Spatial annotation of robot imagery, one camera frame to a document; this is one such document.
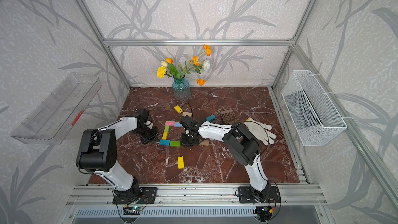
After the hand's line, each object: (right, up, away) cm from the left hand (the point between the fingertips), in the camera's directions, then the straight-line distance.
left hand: (159, 138), depth 92 cm
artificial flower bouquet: (+3, +42, +7) cm, 43 cm away
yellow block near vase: (+8, +16, +16) cm, 24 cm away
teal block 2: (+3, -2, -1) cm, 4 cm away
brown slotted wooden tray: (+43, +11, +12) cm, 46 cm away
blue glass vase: (+11, +30, +13) cm, 35 cm away
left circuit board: (-9, -30, -19) cm, 37 cm away
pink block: (+4, +8, +7) cm, 11 cm away
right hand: (+14, -3, -3) cm, 14 cm away
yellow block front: (+15, -12, -9) cm, 21 cm away
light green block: (+3, +5, +5) cm, 7 cm away
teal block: (+31, +11, +10) cm, 34 cm away
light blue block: (+9, +7, +8) cm, 14 cm away
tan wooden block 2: (+27, -3, -2) cm, 28 cm away
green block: (+9, -3, 0) cm, 10 cm away
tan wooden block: (+13, +13, +13) cm, 23 cm away
